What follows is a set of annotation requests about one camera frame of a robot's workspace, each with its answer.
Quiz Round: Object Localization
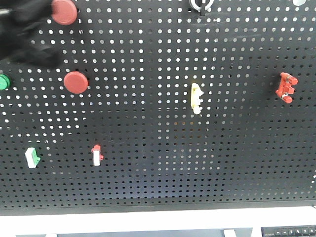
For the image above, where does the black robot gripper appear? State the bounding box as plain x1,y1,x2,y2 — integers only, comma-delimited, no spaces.
0,0,60,67

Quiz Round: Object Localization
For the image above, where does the red mushroom button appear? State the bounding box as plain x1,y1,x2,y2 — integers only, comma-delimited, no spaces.
63,71,88,94
52,0,78,26

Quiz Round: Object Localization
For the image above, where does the black rotary selector switch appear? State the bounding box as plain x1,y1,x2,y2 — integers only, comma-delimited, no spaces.
189,0,214,16

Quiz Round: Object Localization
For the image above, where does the green round push button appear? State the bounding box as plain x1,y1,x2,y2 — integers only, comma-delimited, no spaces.
0,74,11,90

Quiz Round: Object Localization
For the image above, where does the grey round button top-right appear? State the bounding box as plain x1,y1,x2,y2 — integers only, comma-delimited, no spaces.
292,0,307,6

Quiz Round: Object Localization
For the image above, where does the black perforated pegboard panel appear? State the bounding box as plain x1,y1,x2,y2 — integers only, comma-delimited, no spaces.
0,0,316,216

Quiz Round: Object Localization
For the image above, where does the white height adjustable table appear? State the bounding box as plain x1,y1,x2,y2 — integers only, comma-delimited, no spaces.
0,206,316,237

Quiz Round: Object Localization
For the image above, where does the black table control panel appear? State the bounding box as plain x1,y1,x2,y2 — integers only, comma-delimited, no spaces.
261,225,316,237

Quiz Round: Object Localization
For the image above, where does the green white rocker switch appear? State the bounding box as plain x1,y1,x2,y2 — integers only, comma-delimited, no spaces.
25,147,40,168

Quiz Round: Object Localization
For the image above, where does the red white rocker switch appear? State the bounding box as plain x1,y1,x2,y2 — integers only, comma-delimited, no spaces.
91,145,104,166

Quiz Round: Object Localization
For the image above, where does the yellow toggle switch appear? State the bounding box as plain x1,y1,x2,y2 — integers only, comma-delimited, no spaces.
191,82,204,115

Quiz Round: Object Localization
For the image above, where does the red toggle switch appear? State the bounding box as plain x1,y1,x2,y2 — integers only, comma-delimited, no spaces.
276,72,299,104

